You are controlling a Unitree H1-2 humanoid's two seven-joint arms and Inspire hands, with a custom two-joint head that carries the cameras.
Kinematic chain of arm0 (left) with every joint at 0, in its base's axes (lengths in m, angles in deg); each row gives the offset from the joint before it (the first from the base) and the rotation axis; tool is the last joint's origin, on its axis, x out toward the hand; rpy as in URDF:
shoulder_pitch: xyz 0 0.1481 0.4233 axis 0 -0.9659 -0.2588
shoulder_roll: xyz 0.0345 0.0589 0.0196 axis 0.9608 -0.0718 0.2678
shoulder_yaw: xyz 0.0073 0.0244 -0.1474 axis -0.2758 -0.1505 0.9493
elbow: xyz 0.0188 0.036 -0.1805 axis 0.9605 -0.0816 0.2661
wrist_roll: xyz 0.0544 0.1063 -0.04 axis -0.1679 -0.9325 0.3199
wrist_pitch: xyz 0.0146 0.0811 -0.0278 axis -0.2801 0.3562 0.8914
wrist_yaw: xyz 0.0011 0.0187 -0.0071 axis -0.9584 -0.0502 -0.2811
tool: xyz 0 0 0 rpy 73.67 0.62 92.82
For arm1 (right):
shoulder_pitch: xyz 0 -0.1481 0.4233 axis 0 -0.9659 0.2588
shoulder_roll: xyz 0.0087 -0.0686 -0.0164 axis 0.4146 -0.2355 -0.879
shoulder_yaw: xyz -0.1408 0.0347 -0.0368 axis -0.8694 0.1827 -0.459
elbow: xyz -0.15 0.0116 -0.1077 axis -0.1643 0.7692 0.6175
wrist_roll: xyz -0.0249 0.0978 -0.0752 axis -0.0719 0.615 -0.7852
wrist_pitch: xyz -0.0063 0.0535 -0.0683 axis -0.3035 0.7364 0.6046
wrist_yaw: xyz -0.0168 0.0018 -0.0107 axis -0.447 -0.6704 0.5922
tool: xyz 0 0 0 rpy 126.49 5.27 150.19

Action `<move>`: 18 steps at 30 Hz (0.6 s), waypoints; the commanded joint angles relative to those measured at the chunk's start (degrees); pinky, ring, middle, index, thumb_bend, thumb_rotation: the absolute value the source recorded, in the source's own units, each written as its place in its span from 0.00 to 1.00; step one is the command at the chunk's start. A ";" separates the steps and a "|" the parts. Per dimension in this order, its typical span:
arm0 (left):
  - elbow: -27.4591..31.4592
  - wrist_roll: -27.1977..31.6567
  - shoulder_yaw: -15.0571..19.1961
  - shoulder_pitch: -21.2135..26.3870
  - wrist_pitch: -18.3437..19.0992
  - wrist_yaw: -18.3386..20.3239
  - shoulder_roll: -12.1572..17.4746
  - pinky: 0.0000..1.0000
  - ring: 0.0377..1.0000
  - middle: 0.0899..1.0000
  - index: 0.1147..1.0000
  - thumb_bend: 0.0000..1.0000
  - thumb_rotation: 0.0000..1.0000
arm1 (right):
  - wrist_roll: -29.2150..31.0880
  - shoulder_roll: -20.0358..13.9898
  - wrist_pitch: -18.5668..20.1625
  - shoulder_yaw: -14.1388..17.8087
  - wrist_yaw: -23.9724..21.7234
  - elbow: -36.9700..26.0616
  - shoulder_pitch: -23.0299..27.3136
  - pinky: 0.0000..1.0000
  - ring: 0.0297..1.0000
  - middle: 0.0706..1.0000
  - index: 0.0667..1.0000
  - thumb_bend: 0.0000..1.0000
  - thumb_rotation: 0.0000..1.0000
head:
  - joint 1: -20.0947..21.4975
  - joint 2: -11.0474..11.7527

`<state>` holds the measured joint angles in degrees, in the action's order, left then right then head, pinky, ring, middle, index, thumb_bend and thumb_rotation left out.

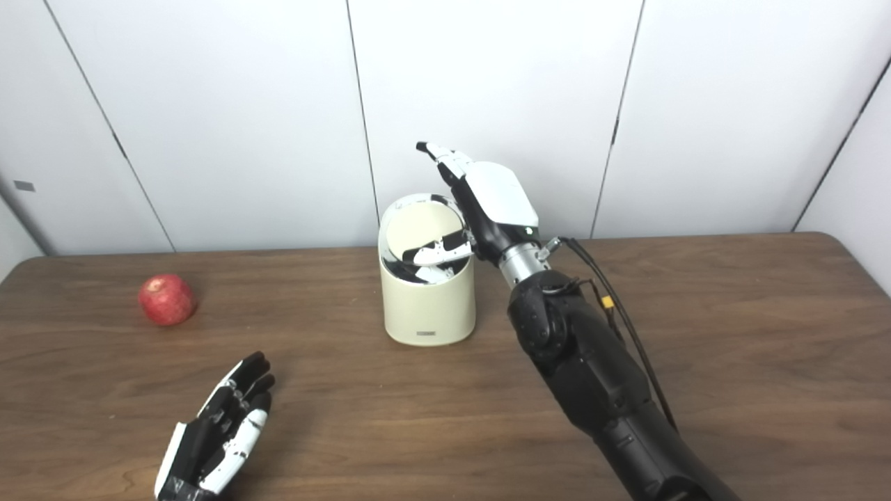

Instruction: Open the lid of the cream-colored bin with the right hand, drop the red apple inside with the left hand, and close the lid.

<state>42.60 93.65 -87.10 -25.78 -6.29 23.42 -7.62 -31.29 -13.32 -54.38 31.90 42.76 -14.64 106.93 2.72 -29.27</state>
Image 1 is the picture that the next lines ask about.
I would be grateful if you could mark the white and black right hand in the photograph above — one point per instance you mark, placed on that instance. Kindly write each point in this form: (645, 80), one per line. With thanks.
(498, 198)

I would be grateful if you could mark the white and black left hand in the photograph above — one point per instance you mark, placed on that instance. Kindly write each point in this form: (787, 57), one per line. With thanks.
(209, 438)

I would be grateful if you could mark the cream round bin lid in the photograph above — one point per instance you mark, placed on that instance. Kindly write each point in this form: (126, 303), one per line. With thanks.
(418, 229)

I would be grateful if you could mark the red apple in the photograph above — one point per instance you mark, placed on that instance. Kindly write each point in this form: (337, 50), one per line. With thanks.
(167, 300)

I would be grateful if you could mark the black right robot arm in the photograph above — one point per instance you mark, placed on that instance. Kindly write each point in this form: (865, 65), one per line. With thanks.
(592, 376)

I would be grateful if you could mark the cream lidded trash can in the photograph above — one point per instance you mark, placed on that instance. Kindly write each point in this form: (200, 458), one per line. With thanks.
(428, 309)

